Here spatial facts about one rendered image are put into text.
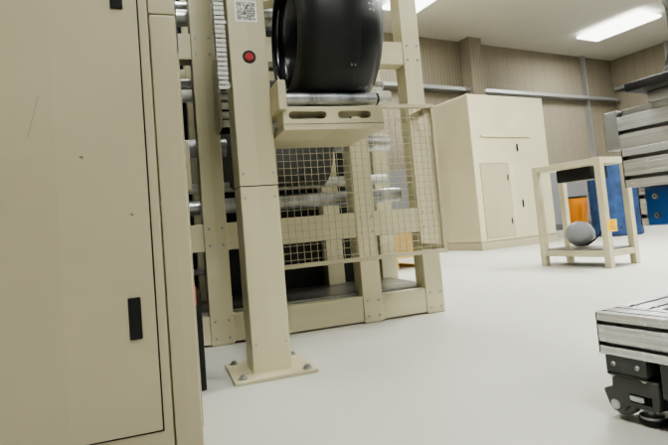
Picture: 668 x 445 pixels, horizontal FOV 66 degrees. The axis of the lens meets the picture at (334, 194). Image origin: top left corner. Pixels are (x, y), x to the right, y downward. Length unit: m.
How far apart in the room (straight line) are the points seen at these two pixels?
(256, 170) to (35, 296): 0.91
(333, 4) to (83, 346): 1.23
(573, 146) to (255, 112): 10.44
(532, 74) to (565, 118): 1.21
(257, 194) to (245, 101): 0.31
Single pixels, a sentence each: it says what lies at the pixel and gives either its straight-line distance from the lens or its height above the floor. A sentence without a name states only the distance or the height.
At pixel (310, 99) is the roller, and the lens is 1.75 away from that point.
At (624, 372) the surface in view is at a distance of 1.29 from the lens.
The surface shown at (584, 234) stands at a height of 0.23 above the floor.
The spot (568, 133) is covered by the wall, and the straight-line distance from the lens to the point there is 11.82.
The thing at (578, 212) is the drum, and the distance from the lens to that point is 9.10.
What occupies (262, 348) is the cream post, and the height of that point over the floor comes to 0.09.
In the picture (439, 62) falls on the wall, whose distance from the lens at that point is 9.70.
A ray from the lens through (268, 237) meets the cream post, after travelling 1.73.
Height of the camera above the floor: 0.46
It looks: 3 degrees up
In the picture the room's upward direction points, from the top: 5 degrees counter-clockwise
